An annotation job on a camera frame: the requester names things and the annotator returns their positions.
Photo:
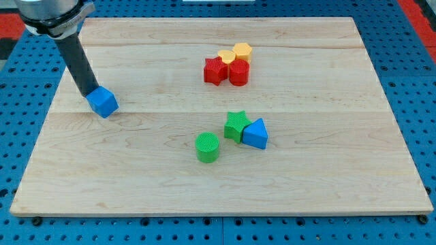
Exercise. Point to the blue cube block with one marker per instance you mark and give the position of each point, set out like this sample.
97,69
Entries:
102,102

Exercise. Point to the green star block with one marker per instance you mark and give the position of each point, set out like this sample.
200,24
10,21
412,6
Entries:
235,125

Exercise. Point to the green cylinder block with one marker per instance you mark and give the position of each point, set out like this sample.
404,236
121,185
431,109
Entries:
207,147

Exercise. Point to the blue triangle block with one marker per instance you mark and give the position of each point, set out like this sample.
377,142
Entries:
256,134

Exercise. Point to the red star block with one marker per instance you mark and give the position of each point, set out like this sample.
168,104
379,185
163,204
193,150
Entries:
215,71

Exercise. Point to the red cylinder block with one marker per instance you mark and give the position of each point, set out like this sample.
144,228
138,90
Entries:
239,72

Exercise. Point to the yellow heart block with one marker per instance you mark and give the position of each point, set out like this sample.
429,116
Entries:
227,56

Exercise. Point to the yellow hexagon block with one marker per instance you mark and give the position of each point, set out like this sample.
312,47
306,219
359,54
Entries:
243,51

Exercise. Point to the light wooden board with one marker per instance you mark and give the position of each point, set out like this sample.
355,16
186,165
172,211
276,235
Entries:
334,147

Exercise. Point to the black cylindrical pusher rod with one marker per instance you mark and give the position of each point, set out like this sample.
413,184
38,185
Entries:
77,63

